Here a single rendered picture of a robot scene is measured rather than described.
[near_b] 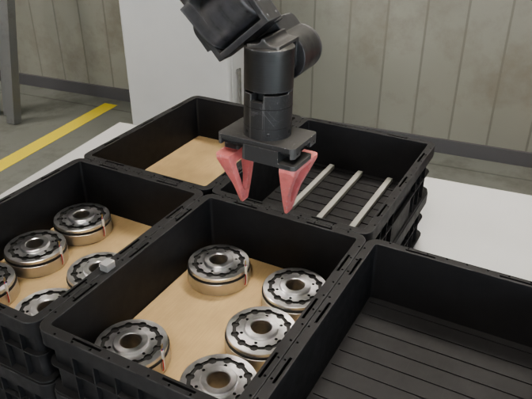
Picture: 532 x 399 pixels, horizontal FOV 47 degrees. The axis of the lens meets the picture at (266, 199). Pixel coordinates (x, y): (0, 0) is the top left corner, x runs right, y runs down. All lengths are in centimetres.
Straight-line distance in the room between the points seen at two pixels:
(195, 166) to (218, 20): 74
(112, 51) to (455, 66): 216
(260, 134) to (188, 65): 240
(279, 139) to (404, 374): 38
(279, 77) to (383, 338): 44
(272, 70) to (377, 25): 273
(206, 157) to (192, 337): 61
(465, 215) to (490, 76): 191
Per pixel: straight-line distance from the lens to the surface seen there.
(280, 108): 69
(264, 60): 67
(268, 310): 91
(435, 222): 147
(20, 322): 85
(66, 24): 437
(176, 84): 316
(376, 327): 95
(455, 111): 344
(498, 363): 93
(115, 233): 117
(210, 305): 97
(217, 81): 304
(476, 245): 141
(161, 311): 97
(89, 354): 78
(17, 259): 109
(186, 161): 141
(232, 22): 68
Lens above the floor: 145
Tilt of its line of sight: 30 degrees down
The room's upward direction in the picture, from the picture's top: straight up
